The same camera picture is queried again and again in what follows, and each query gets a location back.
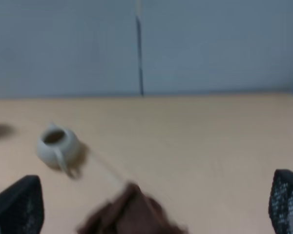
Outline brown crumpled cloth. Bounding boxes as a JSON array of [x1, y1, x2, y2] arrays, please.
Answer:
[[77, 183, 188, 234]]

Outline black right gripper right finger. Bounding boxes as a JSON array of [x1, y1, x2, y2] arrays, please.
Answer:
[[268, 169, 293, 234]]

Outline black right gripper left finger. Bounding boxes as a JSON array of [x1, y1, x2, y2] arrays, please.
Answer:
[[0, 175, 44, 234]]

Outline cream ceramic teapot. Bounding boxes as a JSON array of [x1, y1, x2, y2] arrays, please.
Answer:
[[36, 123, 81, 175]]

